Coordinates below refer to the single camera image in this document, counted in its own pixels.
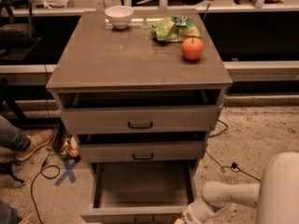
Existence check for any grey bottom drawer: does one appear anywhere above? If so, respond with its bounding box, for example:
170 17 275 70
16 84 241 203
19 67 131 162
80 161 196 224

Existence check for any grey drawer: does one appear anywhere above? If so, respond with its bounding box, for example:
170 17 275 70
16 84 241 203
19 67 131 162
78 131 206 162
60 90 221 134
80 161 196 224

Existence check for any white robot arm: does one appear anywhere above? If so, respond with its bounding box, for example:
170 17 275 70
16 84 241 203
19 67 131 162
174 152 299 224

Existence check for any grey drawer cabinet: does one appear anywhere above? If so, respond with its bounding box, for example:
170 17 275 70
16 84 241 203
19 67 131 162
45 8 234 179

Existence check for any grey top drawer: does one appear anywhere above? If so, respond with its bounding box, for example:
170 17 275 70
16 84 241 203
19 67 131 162
60 90 221 134

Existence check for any grey middle drawer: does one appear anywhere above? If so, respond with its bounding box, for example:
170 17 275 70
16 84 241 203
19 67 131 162
78 131 206 162

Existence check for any orange round fruit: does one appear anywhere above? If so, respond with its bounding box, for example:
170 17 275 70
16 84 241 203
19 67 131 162
181 37 204 61

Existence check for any green chip bag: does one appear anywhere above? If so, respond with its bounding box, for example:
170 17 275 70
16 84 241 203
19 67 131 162
150 16 201 43

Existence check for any white ceramic bowl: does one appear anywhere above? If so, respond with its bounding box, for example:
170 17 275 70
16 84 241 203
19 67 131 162
105 6 134 29

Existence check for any blue tape cross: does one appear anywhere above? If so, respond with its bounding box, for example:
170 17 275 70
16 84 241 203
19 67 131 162
54 159 79 186

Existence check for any tan shoe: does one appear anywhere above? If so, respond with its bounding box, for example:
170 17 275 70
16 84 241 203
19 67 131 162
15 129 53 162

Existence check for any blue jeans leg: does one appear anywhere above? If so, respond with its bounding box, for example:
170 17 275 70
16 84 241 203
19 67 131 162
0 116 30 151

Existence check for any black chair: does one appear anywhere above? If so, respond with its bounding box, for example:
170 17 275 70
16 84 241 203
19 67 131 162
0 0 42 61

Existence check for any black floor cable right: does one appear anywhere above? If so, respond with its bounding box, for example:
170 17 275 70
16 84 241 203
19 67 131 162
205 119 262 183

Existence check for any black floor cable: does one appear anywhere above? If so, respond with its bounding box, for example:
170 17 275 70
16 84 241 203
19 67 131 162
30 64 62 224
205 119 262 183

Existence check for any black floor cable left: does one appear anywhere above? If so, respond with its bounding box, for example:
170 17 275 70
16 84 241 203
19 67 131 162
30 64 62 224

